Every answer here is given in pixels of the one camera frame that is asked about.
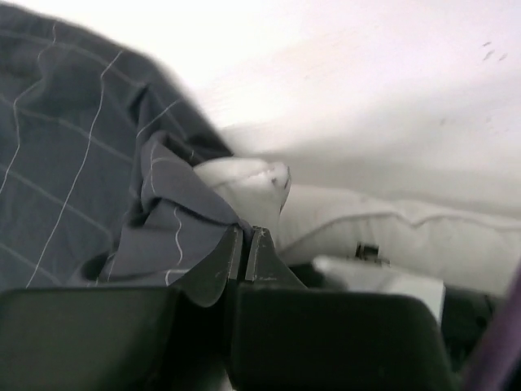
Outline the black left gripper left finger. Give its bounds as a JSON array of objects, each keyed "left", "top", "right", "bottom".
[{"left": 171, "top": 227, "right": 243, "bottom": 306}]

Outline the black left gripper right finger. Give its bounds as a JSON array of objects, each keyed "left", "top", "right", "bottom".
[{"left": 244, "top": 226, "right": 306, "bottom": 289}]

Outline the dark grey checked pillowcase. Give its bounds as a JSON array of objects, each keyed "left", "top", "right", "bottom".
[{"left": 1, "top": 4, "right": 251, "bottom": 291}]

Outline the white pillow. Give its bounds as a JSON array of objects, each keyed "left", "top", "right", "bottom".
[{"left": 195, "top": 157, "right": 520, "bottom": 294}]

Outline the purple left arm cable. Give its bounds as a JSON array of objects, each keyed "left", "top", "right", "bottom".
[{"left": 459, "top": 260, "right": 521, "bottom": 391}]

